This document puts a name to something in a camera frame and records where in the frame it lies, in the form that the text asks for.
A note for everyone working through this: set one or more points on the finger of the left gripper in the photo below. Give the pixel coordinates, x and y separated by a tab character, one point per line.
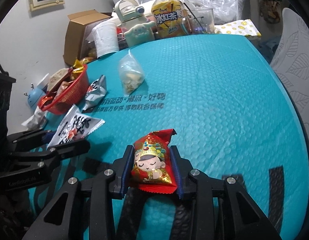
24	170
28	140

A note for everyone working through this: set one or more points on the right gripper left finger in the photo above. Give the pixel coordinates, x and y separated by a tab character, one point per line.
85	205

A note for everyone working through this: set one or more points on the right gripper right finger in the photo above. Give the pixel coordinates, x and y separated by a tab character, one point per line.
210	208

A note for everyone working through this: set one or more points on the white black calligraphy snack packet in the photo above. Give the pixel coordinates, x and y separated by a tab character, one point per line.
75	126

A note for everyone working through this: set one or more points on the red cartoon candy packet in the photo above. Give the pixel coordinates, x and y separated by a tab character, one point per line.
152	166

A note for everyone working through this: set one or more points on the red gold snack packet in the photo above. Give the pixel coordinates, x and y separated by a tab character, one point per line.
46	100

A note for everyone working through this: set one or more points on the white plum soup bag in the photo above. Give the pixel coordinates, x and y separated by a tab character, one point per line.
56	78

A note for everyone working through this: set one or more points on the clear bag of snacks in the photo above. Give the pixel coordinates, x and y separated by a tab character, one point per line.
131	73

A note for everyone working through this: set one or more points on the crumpled white tissue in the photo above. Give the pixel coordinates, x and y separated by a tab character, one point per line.
36	121

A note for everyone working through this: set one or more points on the blue round humidifier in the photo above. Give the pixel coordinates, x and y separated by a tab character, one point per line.
34	95

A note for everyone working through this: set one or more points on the red plastic basket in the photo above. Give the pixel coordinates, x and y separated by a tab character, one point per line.
72	95

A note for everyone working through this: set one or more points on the silver white snack packet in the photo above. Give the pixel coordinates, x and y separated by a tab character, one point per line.
95	93

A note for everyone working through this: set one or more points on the yellow gold snack packet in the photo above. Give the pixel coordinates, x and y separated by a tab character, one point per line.
77	69

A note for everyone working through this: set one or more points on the teal bubble mat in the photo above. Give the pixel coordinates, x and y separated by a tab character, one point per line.
233	115

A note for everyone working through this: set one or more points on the brown cardboard box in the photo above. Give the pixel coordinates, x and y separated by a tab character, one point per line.
77	46

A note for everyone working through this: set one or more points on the white paper towel roll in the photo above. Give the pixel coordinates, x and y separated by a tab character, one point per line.
105	38

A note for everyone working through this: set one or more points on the mint cartoon water jug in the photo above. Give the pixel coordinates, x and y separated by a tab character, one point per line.
136	28

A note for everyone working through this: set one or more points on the white leaf pattern cushion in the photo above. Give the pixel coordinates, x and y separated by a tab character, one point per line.
291	62

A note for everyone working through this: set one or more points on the clear glass cup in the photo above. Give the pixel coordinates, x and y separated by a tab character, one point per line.
202	21

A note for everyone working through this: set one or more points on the iced tea bottle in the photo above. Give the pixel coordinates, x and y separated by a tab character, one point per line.
171	18

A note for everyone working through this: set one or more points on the yellow smiley paper bag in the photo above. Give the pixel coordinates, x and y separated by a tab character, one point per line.
244	28

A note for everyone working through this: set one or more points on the clear plastic bags pile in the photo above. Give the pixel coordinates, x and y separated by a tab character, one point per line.
225	11

